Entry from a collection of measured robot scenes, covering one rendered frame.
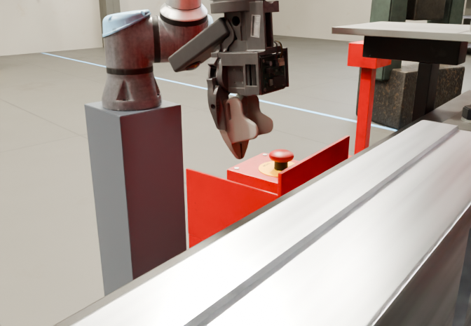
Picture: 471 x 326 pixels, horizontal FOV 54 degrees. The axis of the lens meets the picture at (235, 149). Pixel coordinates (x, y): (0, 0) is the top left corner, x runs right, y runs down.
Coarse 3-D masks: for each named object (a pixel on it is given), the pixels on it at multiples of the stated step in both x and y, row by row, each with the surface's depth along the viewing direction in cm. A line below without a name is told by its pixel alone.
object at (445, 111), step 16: (464, 96) 82; (432, 112) 71; (448, 112) 71; (400, 128) 63; (352, 160) 51; (320, 176) 46; (288, 192) 43; (240, 224) 37; (208, 240) 34; (176, 256) 32; (160, 272) 31; (128, 288) 29; (96, 304) 27; (64, 320) 26
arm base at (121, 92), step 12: (108, 72) 114; (120, 72) 112; (132, 72) 112; (144, 72) 114; (108, 84) 115; (120, 84) 113; (132, 84) 113; (144, 84) 114; (156, 84) 120; (108, 96) 114; (120, 96) 113; (132, 96) 113; (144, 96) 114; (156, 96) 117; (108, 108) 115; (120, 108) 113; (132, 108) 113; (144, 108) 114
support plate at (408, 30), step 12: (360, 24) 75; (372, 24) 75; (384, 24) 75; (396, 24) 75; (408, 24) 75; (420, 24) 75; (432, 24) 75; (444, 24) 75; (384, 36) 65; (396, 36) 64; (408, 36) 62; (420, 36) 62; (432, 36) 61; (444, 36) 60; (456, 36) 59; (468, 36) 58
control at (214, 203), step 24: (336, 144) 68; (240, 168) 75; (288, 168) 58; (312, 168) 63; (192, 192) 67; (216, 192) 64; (240, 192) 61; (264, 192) 59; (192, 216) 68; (216, 216) 65; (240, 216) 62; (192, 240) 70
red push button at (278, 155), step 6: (276, 150) 74; (282, 150) 74; (270, 156) 73; (276, 156) 72; (282, 156) 72; (288, 156) 72; (276, 162) 74; (282, 162) 72; (276, 168) 74; (282, 168) 74
